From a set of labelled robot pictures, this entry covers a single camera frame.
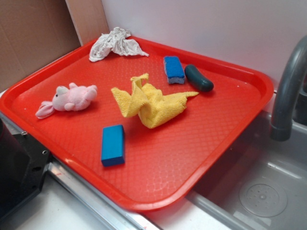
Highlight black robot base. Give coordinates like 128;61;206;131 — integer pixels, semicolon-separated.
0;121;50;222

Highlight blue wooden block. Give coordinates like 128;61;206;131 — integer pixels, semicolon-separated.
101;125;125;167

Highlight yellow microfiber cloth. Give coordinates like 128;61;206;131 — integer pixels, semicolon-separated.
111;73;199;129

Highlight red plastic tray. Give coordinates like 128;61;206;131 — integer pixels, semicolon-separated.
0;38;273;212

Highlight blue sponge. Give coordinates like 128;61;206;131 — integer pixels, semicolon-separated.
164;56;185;84

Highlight dark green toy cucumber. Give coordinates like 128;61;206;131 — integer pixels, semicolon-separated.
184;64;214;92

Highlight pink plush bunny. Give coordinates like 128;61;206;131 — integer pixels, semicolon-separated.
35;82;97;119

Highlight crumpled white cloth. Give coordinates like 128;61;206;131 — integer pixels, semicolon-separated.
89;27;149;62

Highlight grey toy faucet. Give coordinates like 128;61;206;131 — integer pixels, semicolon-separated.
270;36;307;141

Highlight grey toy sink basin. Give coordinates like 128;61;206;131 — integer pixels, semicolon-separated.
147;113;307;230

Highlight brown cardboard panel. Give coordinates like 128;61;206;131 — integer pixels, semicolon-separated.
0;0;80;91

